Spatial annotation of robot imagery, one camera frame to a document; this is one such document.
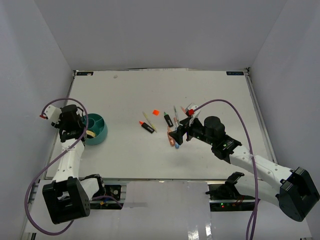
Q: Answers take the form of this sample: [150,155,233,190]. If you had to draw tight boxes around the clear yellow gel pen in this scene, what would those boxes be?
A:
[142,111,158,133]

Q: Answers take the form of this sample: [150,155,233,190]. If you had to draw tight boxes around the right black logo sticker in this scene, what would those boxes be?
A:
[226,71,244,76]

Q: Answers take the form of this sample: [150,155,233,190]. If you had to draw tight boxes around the black highlighter orange cap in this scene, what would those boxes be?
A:
[139,121,155,134]

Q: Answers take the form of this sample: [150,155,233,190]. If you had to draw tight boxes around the right aluminium table rail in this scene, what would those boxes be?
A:
[244,67,278,164]

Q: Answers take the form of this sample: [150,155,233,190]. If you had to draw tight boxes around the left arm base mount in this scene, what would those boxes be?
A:
[90,184,127,210]

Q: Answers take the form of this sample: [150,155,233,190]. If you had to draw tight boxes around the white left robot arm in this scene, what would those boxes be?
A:
[42,104,106,225]

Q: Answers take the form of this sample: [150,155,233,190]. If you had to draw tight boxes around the black highlighter green cap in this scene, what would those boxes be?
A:
[163,112,174,128]

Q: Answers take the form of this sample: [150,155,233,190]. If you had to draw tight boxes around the aluminium table rail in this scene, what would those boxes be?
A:
[19,70,78,240]
[244,67,278,164]

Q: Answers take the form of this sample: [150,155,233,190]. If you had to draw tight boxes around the left aluminium table rail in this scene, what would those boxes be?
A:
[19,70,78,240]

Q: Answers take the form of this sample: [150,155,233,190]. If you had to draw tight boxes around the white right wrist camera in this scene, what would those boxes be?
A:
[185,102,201,126]

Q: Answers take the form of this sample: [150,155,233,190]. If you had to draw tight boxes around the clear green gel pen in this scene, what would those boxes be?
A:
[173,105,179,122]

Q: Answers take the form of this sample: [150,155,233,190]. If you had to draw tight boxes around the orange translucent cap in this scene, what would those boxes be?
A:
[152,109,160,116]

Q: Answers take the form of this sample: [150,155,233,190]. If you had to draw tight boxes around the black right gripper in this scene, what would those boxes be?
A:
[168,115,215,147]

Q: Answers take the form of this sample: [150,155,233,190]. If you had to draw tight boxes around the orange transparent highlighter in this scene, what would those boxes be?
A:
[167,126,175,147]

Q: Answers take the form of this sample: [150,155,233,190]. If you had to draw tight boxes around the black logo sticker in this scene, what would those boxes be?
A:
[226,71,244,76]
[76,71,94,76]

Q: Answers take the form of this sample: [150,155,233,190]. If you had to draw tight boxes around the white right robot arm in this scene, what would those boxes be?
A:
[169,116,320,222]

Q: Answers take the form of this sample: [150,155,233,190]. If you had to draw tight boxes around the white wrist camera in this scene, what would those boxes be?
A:
[40,105,62,122]
[185,102,201,126]

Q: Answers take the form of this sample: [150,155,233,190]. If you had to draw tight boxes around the pink and white pen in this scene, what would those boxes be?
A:
[173,117,179,130]

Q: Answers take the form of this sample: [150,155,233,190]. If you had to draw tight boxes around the left black logo sticker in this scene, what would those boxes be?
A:
[76,71,94,76]

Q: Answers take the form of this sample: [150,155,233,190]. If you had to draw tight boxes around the clear tape roll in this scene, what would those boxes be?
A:
[86,130,97,138]

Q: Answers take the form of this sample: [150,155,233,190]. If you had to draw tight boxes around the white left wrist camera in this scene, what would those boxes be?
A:
[40,105,62,122]

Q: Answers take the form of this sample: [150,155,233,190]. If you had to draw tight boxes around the teal round divided organizer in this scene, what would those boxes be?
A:
[85,113,108,146]

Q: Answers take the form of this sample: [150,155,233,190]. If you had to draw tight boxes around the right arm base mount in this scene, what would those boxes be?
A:
[205,171,255,212]

